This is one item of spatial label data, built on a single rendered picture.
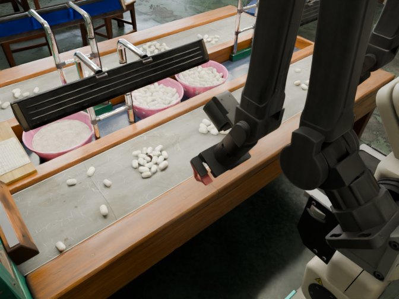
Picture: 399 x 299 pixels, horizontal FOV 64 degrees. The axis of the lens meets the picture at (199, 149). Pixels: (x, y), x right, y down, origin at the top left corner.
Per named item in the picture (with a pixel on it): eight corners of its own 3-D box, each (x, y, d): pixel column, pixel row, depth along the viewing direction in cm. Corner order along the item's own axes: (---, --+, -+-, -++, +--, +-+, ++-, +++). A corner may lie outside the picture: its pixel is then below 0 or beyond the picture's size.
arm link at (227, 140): (246, 150, 60) (266, 138, 63) (225, 121, 61) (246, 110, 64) (231, 163, 66) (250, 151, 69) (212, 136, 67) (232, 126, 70)
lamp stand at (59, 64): (113, 110, 149) (94, 13, 118) (72, 126, 139) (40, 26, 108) (95, 92, 159) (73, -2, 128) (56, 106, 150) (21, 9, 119)
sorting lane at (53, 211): (371, 72, 172) (373, 69, 170) (27, 279, 86) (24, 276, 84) (324, 51, 188) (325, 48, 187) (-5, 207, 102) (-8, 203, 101)
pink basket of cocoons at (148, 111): (193, 102, 155) (194, 86, 148) (162, 133, 138) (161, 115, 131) (149, 86, 164) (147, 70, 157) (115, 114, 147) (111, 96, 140)
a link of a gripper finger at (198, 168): (180, 171, 78) (192, 156, 70) (203, 158, 81) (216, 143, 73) (196, 194, 76) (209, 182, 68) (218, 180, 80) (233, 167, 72)
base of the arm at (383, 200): (377, 249, 41) (419, 203, 47) (347, 194, 41) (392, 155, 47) (328, 248, 49) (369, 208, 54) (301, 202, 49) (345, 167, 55)
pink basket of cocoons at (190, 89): (237, 91, 163) (239, 75, 157) (197, 110, 151) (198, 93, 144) (203, 70, 178) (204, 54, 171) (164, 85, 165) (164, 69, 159)
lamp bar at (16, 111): (209, 62, 110) (211, 42, 105) (25, 133, 81) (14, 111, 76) (195, 53, 114) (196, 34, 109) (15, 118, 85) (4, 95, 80)
